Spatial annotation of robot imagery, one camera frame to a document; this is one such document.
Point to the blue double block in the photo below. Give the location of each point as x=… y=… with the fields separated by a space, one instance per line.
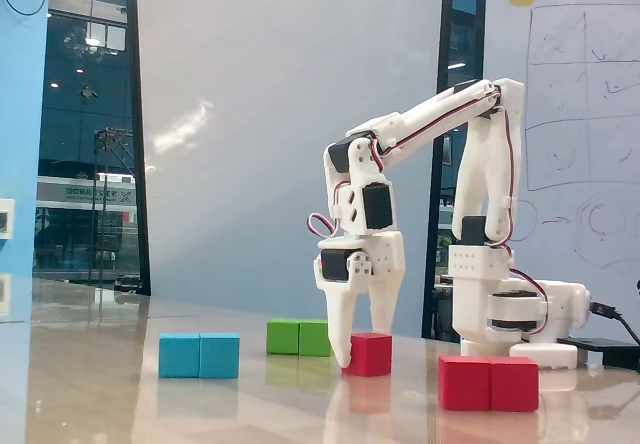
x=200 y=356

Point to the white wall socket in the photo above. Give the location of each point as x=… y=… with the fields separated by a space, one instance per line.
x=6 y=219

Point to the white moving gripper finger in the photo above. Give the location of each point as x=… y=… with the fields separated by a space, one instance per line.
x=387 y=284

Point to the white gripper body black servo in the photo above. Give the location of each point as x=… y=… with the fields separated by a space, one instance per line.
x=385 y=259

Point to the green double block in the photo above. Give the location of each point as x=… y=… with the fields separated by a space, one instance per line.
x=297 y=338

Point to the red double block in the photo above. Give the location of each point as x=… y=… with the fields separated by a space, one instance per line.
x=487 y=384

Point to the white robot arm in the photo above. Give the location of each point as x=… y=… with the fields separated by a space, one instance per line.
x=475 y=174

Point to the black flat device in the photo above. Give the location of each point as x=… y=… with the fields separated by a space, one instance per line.
x=600 y=342

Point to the white fixed gripper finger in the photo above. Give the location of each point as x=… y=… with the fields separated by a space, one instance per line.
x=340 y=324

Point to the small red cube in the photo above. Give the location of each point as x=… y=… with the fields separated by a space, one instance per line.
x=372 y=356

